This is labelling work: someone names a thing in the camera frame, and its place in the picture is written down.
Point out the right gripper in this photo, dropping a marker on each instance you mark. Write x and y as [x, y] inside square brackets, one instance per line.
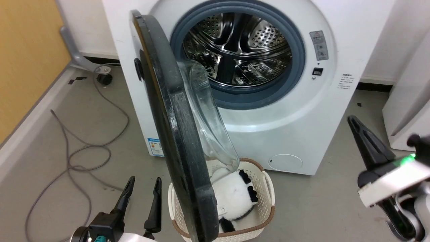
[389, 183]

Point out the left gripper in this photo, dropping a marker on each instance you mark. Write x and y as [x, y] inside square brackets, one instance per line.
[105, 227]

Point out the black rimmed glass washer door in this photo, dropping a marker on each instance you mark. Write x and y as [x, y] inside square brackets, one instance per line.
[174, 134]

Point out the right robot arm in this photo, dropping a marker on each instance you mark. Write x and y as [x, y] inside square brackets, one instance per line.
[411, 215]

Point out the white front-load washing machine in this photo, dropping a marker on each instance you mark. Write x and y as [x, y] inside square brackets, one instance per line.
[295, 111]

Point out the black door latch socket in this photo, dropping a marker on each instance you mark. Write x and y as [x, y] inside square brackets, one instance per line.
[317, 71]

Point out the grey rubber door gasket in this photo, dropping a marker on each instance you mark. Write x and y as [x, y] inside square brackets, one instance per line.
[295, 67]

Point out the white cabinet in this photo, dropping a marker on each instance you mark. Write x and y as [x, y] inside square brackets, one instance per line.
[408, 111]

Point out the blue energy label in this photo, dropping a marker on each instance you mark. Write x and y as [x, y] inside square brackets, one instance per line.
[155, 147]

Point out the white text sticker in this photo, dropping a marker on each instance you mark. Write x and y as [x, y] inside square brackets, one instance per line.
[346, 81]

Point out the round white filter cover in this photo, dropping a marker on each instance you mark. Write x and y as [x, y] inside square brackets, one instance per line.
[285, 163]

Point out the black and white panda plush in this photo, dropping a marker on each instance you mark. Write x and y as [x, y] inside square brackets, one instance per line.
[231, 196]

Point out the grey warning label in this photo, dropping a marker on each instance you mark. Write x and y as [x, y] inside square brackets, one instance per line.
[319, 45]

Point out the white woven laundry basket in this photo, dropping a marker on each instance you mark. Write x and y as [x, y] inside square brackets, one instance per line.
[265, 195]

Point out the black caster wheel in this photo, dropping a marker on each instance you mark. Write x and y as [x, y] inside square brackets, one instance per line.
[104, 79]

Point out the stainless steel washer drum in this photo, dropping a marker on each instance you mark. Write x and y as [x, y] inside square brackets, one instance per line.
[248, 50]

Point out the grey metal stand leg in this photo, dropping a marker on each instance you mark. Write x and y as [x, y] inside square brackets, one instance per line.
[72, 53]

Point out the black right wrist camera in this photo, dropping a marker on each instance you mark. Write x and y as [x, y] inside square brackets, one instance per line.
[419, 141]

